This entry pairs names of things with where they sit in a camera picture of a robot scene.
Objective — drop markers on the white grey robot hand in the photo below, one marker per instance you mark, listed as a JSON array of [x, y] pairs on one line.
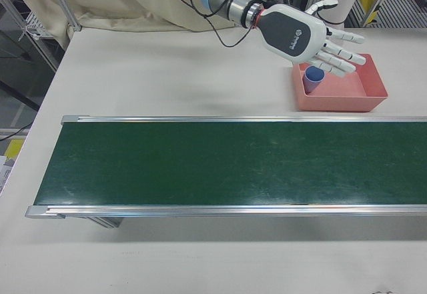
[[290, 30]]

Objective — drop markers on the pink plastic box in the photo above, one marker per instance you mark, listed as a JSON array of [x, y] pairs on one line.
[[333, 102]]

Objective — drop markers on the blue plastic cup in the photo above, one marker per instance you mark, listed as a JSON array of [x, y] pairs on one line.
[[310, 82]]

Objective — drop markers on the slanted aluminium frame bar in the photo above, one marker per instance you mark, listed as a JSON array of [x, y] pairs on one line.
[[65, 4]]

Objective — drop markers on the green conveyor belt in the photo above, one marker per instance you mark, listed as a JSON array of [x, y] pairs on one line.
[[250, 167]]

